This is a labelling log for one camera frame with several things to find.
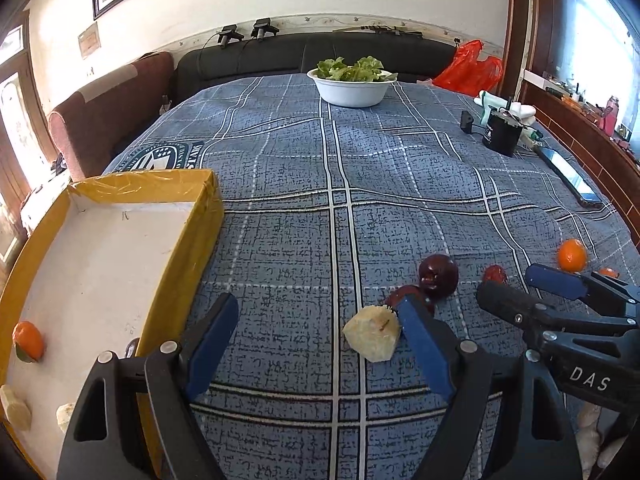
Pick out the black clamp device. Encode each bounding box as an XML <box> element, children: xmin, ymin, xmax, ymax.
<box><xmin>216</xmin><ymin>25</ymin><xmax>246</xmax><ymax>50</ymax></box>
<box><xmin>251</xmin><ymin>18</ymin><xmax>278</xmax><ymax>41</ymax></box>

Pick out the wooden sideboard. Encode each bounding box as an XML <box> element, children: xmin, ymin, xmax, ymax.
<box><xmin>520</xmin><ymin>70</ymin><xmax>640</xmax><ymax>241</ymax></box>

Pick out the pink bottle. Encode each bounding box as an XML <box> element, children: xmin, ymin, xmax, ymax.
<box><xmin>597</xmin><ymin>96</ymin><xmax>621</xmax><ymax>136</ymax></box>

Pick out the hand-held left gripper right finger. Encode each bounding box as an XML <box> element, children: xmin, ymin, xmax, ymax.
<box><xmin>397</xmin><ymin>295</ymin><xmax>583</xmax><ymax>480</ymax></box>

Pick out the black cylindrical container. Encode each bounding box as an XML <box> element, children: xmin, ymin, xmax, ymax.
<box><xmin>482</xmin><ymin>97</ymin><xmax>523</xmax><ymax>157</ymax></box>

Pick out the tangerine with green leaf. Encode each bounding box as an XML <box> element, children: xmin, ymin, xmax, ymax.
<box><xmin>12</xmin><ymin>321</ymin><xmax>47</xmax><ymax>363</ymax></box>

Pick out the green lettuce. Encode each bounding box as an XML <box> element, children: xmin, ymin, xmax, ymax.
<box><xmin>315</xmin><ymin>56</ymin><xmax>398</xmax><ymax>82</ymax></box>

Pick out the small wall notice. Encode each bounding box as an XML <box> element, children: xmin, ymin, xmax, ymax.
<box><xmin>77</xmin><ymin>22</ymin><xmax>101</xmax><ymax>58</ymax></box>

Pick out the person's right hand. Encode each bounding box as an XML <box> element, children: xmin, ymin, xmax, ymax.
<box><xmin>577</xmin><ymin>402</ymin><xmax>603</xmax><ymax>468</ymax></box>

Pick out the wooden door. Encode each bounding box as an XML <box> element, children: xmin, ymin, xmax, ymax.
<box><xmin>0</xmin><ymin>25</ymin><xmax>56</xmax><ymax>261</ymax></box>

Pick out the yellow cardboard box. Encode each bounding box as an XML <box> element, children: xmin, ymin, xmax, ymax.
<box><xmin>0</xmin><ymin>169</ymin><xmax>225</xmax><ymax>480</ymax></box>

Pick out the red plastic bag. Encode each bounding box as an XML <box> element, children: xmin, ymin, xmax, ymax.
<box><xmin>432</xmin><ymin>40</ymin><xmax>503</xmax><ymax>98</ymax></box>

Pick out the white bowl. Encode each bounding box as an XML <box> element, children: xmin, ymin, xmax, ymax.
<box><xmin>306</xmin><ymin>67</ymin><xmax>398</xmax><ymax>108</ymax></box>

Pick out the blue plaid printed blanket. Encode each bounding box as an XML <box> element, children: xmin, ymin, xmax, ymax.
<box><xmin>100</xmin><ymin>72</ymin><xmax>640</xmax><ymax>480</ymax></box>

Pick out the black leather sofa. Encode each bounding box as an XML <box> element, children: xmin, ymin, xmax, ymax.
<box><xmin>172</xmin><ymin>32</ymin><xmax>458</xmax><ymax>106</ymax></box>

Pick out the medium peeled sugarcane piece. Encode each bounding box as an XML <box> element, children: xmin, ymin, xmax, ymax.
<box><xmin>0</xmin><ymin>385</ymin><xmax>32</xmax><ymax>431</ymax></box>

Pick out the black smartphone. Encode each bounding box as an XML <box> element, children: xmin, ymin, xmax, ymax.
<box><xmin>536</xmin><ymin>144</ymin><xmax>603</xmax><ymax>210</ymax></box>

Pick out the small peeled sugarcane piece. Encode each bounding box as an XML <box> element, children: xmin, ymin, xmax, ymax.
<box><xmin>56</xmin><ymin>401</ymin><xmax>78</xmax><ymax>433</ymax></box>

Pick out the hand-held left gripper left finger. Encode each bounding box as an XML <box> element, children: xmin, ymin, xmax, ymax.
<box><xmin>56</xmin><ymin>292</ymin><xmax>240</xmax><ymax>480</ymax></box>

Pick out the wooden door frame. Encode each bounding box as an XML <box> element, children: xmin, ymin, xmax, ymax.
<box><xmin>502</xmin><ymin>0</ymin><xmax>538</xmax><ymax>106</ymax></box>

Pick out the brown upholstered chair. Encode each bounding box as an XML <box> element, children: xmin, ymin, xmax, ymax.
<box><xmin>47</xmin><ymin>51</ymin><xmax>176</xmax><ymax>183</ymax></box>

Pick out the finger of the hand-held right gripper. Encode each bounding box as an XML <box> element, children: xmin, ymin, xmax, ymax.
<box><xmin>525</xmin><ymin>263</ymin><xmax>640</xmax><ymax>306</ymax></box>
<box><xmin>476</xmin><ymin>280</ymin><xmax>640</xmax><ymax>341</ymax></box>

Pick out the dark stick bundle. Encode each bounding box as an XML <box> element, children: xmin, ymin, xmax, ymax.
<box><xmin>334</xmin><ymin>24</ymin><xmax>426</xmax><ymax>38</ymax></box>

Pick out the large peeled sugarcane piece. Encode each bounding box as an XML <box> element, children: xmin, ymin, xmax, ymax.
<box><xmin>342</xmin><ymin>305</ymin><xmax>402</xmax><ymax>363</ymax></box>

